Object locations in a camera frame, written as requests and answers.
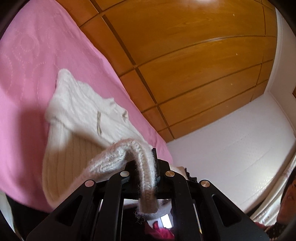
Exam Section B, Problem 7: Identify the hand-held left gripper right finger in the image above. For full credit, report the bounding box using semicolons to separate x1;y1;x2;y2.
151;148;270;241

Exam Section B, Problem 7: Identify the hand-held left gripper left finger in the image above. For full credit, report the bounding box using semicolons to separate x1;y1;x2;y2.
26;161;139;241

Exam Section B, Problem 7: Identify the white knit sweater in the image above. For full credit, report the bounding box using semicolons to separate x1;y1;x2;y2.
41;69;162;215

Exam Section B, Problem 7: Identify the person's head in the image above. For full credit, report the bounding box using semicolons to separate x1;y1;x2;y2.
277;177;296;229

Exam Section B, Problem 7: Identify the wooden wardrobe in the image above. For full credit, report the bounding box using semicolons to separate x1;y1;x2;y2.
55;0;278;143

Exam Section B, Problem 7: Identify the pink blanket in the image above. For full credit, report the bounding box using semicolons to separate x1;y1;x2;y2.
0;0;174;213

